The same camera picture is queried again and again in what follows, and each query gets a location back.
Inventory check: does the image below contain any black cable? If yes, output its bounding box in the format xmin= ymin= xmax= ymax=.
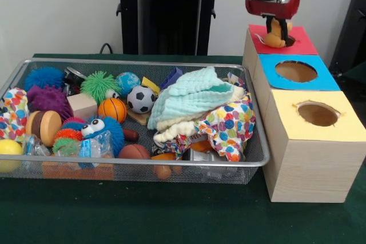
xmin=99 ymin=43 xmax=124 ymax=55

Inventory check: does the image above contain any cream knitted cloth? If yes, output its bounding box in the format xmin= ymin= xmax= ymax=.
xmin=154 ymin=86 xmax=247 ymax=143

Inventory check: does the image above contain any black chair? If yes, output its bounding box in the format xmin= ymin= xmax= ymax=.
xmin=328 ymin=0 xmax=366 ymax=70

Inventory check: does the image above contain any green puffer ball with eyes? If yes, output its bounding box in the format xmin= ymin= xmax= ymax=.
xmin=79 ymin=71 xmax=121 ymax=105

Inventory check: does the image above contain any orange plush toy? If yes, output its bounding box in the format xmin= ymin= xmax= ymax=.
xmin=262 ymin=17 xmax=294 ymax=49

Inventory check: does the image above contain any plain wooden cube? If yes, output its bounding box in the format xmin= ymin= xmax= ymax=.
xmin=66 ymin=93 xmax=99 ymax=119

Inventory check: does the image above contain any shallow mesh bin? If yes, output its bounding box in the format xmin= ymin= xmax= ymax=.
xmin=0 ymin=58 xmax=270 ymax=184

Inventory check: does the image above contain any globe print ball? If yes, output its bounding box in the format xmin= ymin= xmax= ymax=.
xmin=116 ymin=71 xmax=141 ymax=97

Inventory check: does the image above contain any dark green table cloth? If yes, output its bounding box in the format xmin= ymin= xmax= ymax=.
xmin=0 ymin=53 xmax=366 ymax=244
xmin=341 ymin=61 xmax=366 ymax=86

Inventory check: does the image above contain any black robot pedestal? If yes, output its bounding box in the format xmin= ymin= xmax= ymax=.
xmin=110 ymin=0 xmax=231 ymax=56

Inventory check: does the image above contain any mint knitted cloth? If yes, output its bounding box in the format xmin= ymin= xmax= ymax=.
xmin=147 ymin=66 xmax=236 ymax=130

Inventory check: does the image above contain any small soccer ball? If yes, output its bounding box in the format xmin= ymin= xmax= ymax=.
xmin=126 ymin=85 xmax=157 ymax=114

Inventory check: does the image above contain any wooden box with three holes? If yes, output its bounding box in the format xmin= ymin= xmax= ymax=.
xmin=242 ymin=23 xmax=366 ymax=203

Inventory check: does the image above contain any polka dot cloth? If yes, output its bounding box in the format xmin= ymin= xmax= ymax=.
xmin=197 ymin=72 xmax=257 ymax=162

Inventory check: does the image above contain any blue puffer ball with eyes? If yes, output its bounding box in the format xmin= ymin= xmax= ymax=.
xmin=81 ymin=115 xmax=126 ymax=158

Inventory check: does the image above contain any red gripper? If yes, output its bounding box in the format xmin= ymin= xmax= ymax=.
xmin=245 ymin=0 xmax=301 ymax=47

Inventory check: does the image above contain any small orange basketball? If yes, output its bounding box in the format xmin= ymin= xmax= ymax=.
xmin=97 ymin=97 xmax=128 ymax=123

